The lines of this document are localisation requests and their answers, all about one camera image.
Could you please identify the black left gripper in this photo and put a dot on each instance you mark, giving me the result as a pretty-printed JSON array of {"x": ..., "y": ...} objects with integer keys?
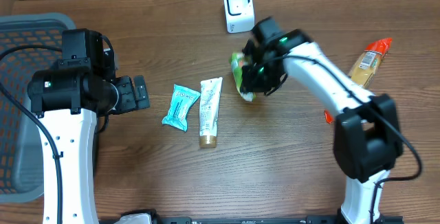
[{"x": 132, "y": 100}]

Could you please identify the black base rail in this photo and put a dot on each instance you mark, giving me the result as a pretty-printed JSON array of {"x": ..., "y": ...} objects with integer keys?
[{"x": 157, "y": 219}]

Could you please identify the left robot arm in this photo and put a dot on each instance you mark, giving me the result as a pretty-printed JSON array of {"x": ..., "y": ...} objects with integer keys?
[{"x": 67, "y": 102}]

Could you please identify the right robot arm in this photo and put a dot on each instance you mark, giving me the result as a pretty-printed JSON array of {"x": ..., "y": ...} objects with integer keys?
[{"x": 365, "y": 144}]

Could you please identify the white barcode scanner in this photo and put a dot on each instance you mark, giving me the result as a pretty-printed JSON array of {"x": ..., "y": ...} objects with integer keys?
[{"x": 239, "y": 15}]

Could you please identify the spaghetti pack with red ends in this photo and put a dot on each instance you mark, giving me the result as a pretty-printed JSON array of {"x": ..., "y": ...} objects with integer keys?
[{"x": 366, "y": 66}]

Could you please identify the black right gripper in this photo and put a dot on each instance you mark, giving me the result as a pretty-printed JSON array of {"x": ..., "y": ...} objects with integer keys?
[{"x": 256, "y": 86}]

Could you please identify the grey plastic basket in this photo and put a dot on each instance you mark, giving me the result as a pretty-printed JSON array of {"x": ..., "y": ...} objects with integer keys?
[{"x": 21, "y": 152}]

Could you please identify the teal wet wipes pack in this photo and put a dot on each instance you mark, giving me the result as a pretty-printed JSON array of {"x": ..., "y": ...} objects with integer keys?
[{"x": 182, "y": 100}]

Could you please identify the green tea packet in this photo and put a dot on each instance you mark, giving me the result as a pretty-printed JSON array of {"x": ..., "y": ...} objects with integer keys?
[{"x": 237, "y": 61}]

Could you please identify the white cream tube gold cap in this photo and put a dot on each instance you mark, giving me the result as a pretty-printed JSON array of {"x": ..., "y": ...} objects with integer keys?
[{"x": 208, "y": 112}]

